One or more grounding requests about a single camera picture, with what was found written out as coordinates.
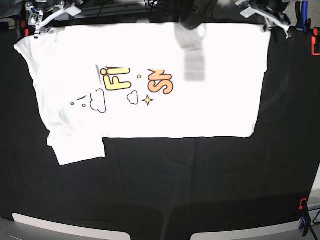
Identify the black table cloth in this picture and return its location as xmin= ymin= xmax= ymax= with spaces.
xmin=0 ymin=30 xmax=320 ymax=240

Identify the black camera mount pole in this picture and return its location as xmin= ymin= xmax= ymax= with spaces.
xmin=179 ymin=0 xmax=218 ymax=30

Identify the white printed t-shirt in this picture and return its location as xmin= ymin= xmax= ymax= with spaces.
xmin=14 ymin=22 xmax=271 ymax=165

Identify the orange blue clamp bottom right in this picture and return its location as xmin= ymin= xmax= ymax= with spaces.
xmin=298 ymin=198 xmax=311 ymax=237

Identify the orange clamp top left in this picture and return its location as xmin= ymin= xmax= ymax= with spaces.
xmin=14 ymin=20 xmax=29 ymax=39

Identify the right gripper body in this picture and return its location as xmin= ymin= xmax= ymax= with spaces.
xmin=24 ymin=0 xmax=82 ymax=39

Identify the blue clamp top right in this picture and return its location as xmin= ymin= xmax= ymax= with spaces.
xmin=295 ymin=0 xmax=311 ymax=33

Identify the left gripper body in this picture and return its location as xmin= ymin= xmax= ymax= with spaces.
xmin=235 ymin=0 xmax=292 ymax=39

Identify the orange clamp top right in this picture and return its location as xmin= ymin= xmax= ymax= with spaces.
xmin=311 ymin=27 xmax=320 ymax=56

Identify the aluminium frame rail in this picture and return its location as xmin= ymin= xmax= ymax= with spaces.
xmin=74 ymin=3 xmax=181 ymax=22

